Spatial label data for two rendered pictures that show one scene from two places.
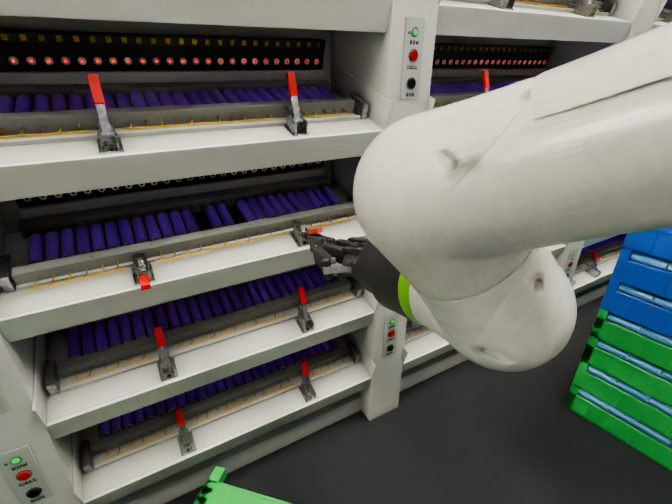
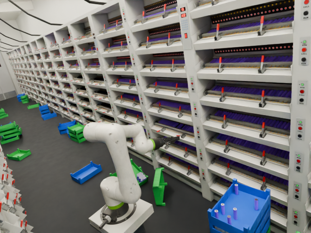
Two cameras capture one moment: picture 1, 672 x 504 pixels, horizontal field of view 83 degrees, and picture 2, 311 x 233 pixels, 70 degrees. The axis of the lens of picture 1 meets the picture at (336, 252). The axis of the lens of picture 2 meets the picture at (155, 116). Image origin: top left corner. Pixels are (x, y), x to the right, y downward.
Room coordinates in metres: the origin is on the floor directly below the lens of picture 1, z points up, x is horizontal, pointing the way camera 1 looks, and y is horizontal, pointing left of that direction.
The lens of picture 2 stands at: (0.26, -1.66, 1.42)
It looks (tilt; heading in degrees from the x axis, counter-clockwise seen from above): 20 degrees down; 84
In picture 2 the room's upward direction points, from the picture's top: 11 degrees counter-clockwise
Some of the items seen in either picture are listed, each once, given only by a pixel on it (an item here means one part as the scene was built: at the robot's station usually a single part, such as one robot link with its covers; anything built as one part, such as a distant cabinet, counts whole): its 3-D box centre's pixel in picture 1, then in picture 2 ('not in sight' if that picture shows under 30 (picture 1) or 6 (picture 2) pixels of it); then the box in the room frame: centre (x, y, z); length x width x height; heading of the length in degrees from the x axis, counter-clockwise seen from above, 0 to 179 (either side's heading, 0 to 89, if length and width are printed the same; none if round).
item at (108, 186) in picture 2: not in sight; (114, 192); (0.02, -0.38, 0.49); 0.16 x 0.13 x 0.19; 140
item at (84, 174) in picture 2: not in sight; (86, 171); (-0.43, 0.76, 0.04); 0.30 x 0.20 x 0.08; 39
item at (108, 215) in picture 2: not in sight; (112, 212); (-0.02, -0.42, 0.37); 0.26 x 0.15 x 0.06; 50
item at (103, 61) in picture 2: not in sight; (115, 88); (0.12, 1.14, 0.88); 0.20 x 0.09 x 1.76; 29
